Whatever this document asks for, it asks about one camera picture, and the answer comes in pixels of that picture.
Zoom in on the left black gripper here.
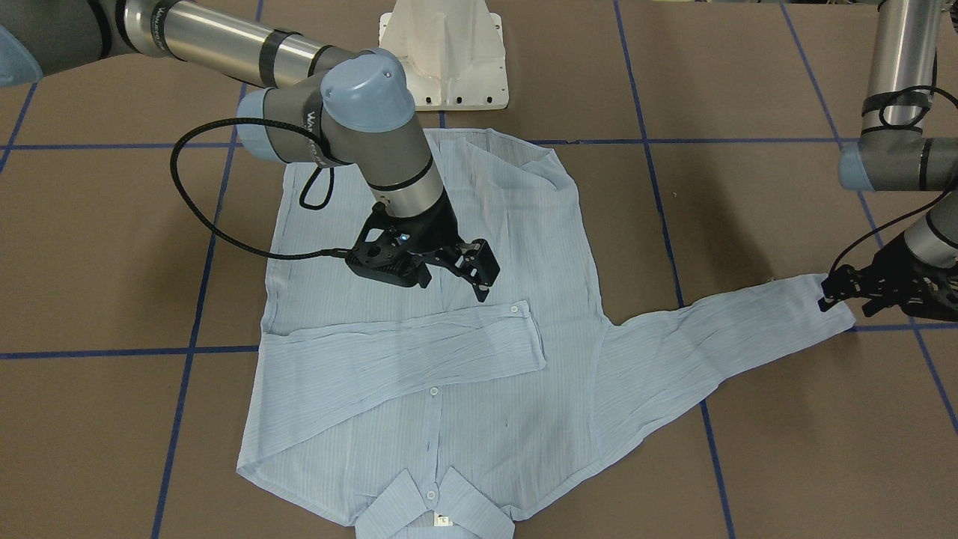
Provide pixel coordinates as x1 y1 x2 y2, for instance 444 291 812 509
817 235 957 322

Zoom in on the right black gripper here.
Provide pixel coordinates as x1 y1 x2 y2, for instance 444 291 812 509
374 191 501 302

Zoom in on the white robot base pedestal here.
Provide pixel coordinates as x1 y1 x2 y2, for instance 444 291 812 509
379 1 510 112

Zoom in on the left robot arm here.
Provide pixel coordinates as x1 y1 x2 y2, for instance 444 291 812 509
819 1 957 322

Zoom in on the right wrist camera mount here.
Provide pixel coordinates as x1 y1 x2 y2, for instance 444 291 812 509
345 202 431 289

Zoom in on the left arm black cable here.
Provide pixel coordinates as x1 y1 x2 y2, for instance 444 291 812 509
827 84 958 281

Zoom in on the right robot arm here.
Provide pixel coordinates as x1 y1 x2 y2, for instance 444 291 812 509
1 1 500 301

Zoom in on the light blue button-up shirt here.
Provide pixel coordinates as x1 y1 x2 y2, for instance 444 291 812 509
237 129 855 538

